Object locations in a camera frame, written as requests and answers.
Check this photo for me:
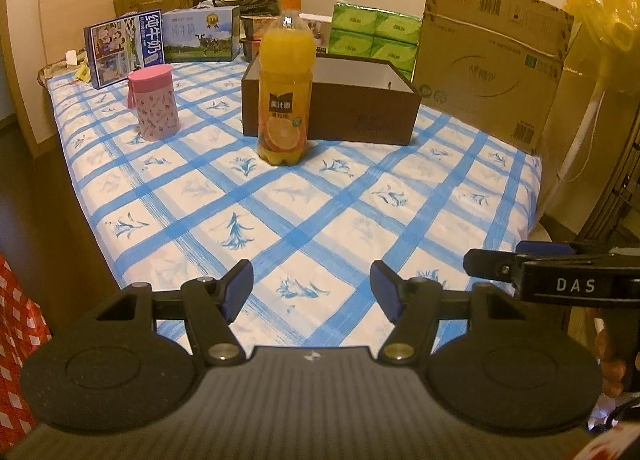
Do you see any red checked bag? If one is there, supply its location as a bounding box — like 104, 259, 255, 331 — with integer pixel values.
0, 256, 51, 451

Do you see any orange snack box stack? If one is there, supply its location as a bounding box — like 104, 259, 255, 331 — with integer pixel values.
240, 16, 276, 62

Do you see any black bag with cables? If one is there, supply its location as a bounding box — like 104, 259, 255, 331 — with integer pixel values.
192, 0, 280, 16

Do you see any blue checked bed sheet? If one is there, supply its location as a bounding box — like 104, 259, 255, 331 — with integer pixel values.
47, 61, 542, 350

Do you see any yellow plastic bag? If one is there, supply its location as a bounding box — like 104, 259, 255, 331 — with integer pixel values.
565, 0, 639, 63

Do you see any brown open cardboard box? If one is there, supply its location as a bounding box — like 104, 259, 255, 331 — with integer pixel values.
241, 52, 423, 147

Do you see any person right hand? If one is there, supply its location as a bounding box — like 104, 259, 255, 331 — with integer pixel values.
587, 308, 627, 398

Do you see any white floor fan pole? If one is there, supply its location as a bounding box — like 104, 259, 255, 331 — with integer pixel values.
553, 68, 608, 185

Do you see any blue milk carton box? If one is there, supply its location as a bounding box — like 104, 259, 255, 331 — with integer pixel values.
84, 10, 165, 89

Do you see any orange juice bottle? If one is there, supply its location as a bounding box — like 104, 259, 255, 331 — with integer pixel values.
257, 0, 316, 166

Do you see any green meadow milk box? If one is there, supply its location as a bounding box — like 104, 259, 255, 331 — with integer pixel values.
162, 6, 241, 63

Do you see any green tissue pack bundle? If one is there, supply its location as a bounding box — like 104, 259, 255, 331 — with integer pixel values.
328, 0, 422, 80

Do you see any white appliance picture box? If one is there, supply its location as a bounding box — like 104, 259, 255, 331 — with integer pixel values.
300, 13, 332, 53

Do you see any pink lidded cup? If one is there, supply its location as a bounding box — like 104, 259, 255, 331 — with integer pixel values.
127, 64, 180, 141

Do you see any large tan cardboard carton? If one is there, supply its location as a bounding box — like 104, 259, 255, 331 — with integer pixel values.
412, 0, 574, 154

